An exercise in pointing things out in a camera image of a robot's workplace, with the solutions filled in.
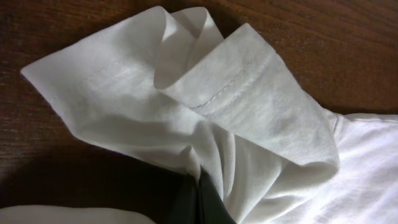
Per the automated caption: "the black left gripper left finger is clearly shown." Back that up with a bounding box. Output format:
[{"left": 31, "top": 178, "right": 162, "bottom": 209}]
[{"left": 164, "top": 175, "right": 199, "bottom": 224}]

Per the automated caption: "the white t-shirt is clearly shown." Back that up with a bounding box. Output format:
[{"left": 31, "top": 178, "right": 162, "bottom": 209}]
[{"left": 0, "top": 5, "right": 398, "bottom": 224}]

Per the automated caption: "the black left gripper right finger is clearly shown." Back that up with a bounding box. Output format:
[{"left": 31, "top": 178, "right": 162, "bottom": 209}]
[{"left": 197, "top": 169, "right": 236, "bottom": 224}]

